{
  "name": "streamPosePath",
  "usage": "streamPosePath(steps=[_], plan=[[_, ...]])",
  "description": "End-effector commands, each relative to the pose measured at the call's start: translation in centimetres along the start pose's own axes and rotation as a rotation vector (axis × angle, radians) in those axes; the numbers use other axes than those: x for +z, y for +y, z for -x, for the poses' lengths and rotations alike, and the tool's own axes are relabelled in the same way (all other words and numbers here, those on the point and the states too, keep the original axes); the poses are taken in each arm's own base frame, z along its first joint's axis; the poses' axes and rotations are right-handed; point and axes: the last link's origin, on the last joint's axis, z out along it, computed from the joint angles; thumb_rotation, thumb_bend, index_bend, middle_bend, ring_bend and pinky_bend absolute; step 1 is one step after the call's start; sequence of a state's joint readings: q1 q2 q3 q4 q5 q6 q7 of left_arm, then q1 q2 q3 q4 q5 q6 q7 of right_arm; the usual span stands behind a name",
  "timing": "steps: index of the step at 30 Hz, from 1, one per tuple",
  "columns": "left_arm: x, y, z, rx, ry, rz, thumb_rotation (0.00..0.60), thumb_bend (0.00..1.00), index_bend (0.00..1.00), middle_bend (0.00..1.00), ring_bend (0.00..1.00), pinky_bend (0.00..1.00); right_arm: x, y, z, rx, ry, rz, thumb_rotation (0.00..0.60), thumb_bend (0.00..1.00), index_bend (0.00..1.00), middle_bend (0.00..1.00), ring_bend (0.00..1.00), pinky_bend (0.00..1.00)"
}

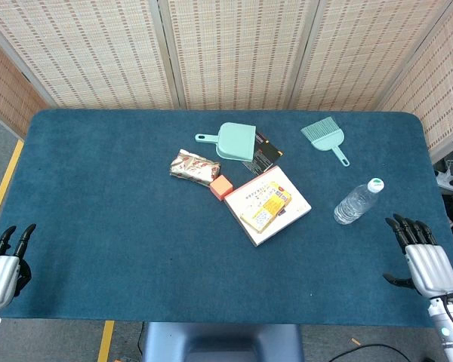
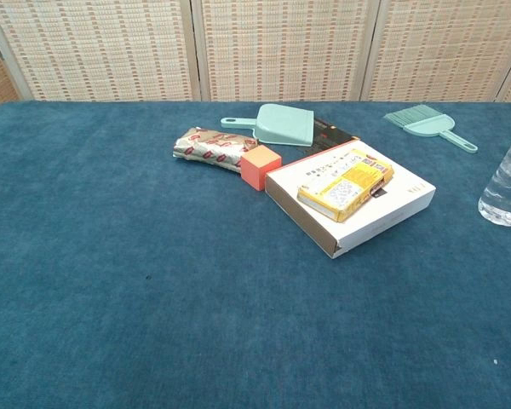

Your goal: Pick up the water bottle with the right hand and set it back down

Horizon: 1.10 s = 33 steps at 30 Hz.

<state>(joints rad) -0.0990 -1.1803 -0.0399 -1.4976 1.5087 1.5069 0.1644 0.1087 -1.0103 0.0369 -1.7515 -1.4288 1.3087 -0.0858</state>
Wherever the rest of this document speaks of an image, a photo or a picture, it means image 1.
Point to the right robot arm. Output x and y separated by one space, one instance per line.
447 328

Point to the black printed card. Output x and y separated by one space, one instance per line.
266 156

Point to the silver red snack package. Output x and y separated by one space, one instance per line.
194 167

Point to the orange cube block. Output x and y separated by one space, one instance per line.
220 187

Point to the flat white cardboard box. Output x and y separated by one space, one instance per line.
249 196

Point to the blue table cloth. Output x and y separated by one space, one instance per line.
117 226

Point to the mint green hand brush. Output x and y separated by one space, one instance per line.
322 135

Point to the woven folding screen panel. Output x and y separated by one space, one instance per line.
87 53
362 56
238 53
5 90
438 94

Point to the mint green dustpan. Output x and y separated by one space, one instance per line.
236 141

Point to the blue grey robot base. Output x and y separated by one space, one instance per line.
222 343

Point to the clear plastic water bottle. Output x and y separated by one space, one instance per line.
355 205

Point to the yellow printed packet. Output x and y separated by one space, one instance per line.
266 207

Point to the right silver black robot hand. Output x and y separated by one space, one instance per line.
430 265

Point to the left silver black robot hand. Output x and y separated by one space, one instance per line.
0 273

